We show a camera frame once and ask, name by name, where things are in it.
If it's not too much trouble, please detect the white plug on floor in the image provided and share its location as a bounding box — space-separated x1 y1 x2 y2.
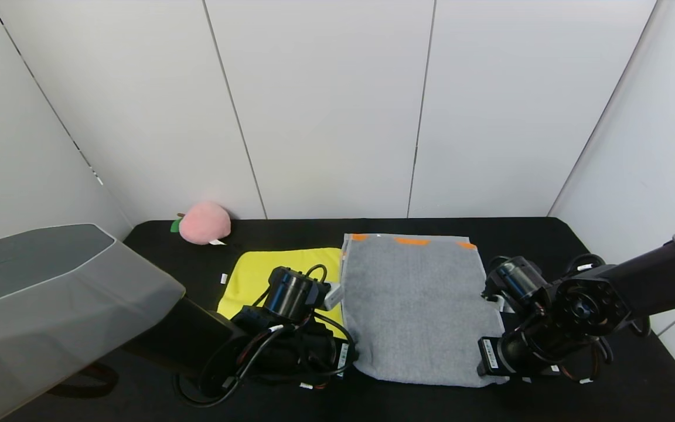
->
323 283 345 312

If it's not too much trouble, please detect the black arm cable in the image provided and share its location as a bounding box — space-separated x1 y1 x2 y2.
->
490 253 652 385
175 264 363 409

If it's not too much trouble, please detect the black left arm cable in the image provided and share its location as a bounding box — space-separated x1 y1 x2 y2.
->
175 264 363 409

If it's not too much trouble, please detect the braided left arm cable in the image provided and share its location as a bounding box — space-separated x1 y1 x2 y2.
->
50 363 120 400

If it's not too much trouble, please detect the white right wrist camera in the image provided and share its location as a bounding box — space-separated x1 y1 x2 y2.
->
485 293 514 315

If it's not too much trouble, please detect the yellow towel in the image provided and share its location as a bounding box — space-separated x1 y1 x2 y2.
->
216 248 347 341

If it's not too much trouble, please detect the pink peach plush toy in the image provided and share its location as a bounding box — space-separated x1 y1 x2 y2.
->
170 202 233 246

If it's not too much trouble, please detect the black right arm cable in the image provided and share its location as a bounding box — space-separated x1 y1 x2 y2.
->
490 253 652 385

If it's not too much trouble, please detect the grey towel with orange marks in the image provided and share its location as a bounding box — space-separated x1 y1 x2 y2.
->
340 233 511 388

